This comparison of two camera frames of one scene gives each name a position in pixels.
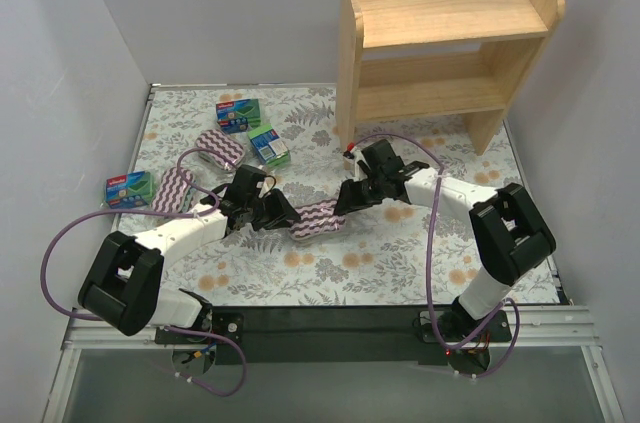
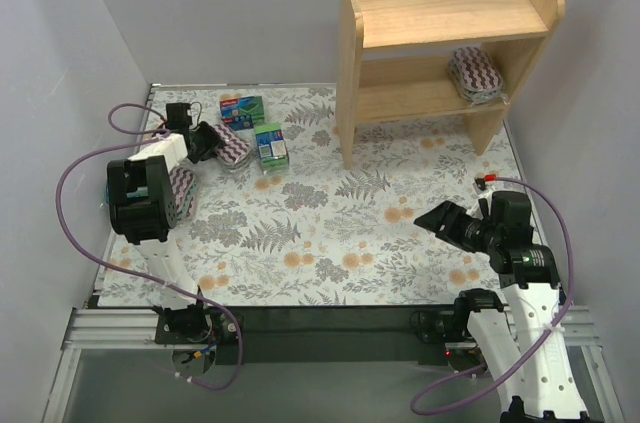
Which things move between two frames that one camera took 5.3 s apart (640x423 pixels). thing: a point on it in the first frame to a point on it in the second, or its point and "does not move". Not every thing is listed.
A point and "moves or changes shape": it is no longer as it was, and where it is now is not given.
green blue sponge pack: x=269 y=145 moves or changes shape
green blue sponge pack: x=238 y=116 moves or changes shape
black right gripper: x=364 y=191 to x=451 y=224
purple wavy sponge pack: x=316 y=218 to x=475 y=76
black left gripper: x=267 y=210 to x=203 y=141
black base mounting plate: x=337 y=335 does not move
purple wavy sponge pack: x=172 y=192 does not move
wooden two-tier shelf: x=439 y=35 does not move
